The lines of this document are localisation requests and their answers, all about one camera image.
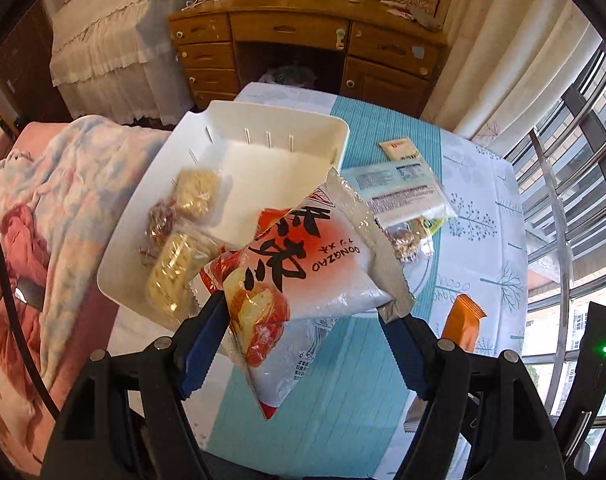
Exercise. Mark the puffed rice bar clear packet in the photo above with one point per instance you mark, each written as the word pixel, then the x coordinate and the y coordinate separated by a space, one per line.
pixel 175 265

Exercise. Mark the cream curtain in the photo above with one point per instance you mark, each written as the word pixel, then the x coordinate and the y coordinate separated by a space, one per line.
pixel 508 85

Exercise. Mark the bed with white lace cover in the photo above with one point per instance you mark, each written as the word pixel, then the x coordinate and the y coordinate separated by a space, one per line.
pixel 108 35

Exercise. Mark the wooden desk with drawers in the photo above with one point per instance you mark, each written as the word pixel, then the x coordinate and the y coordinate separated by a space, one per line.
pixel 288 27

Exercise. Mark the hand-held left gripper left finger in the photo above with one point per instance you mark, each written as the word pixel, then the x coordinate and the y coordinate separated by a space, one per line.
pixel 203 345

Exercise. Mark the pale rice cake packet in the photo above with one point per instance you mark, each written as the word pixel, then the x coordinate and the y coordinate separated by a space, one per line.
pixel 198 192

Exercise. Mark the large white teal snack bag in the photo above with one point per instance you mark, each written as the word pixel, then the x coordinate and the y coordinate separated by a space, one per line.
pixel 403 190

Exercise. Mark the dark wooden cabinet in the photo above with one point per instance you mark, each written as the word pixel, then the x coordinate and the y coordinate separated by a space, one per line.
pixel 13 60

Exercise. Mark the cream cereal bar packet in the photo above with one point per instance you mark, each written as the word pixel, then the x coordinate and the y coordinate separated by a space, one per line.
pixel 400 149

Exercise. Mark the white plastic bin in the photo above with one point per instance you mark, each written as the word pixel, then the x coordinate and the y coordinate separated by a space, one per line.
pixel 263 170

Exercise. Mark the teal striped floral tablecloth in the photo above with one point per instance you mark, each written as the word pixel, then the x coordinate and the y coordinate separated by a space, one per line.
pixel 378 125

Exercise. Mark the green patterned bundle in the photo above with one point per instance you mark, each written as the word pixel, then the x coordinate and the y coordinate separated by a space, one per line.
pixel 288 76

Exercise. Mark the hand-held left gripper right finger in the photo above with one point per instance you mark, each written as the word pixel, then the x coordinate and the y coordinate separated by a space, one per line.
pixel 408 355

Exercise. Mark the pink floral blanket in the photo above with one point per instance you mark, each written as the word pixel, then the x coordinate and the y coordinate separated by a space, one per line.
pixel 68 185

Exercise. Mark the orange snack packet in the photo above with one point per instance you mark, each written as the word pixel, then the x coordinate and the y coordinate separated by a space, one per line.
pixel 460 325

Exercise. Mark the clear nut packet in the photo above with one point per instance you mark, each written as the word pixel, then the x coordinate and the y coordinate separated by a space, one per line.
pixel 408 245

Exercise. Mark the metal window railing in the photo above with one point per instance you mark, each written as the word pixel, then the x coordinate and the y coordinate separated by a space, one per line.
pixel 548 185

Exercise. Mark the red white snack bag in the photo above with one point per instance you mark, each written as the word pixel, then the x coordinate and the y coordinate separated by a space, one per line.
pixel 313 280

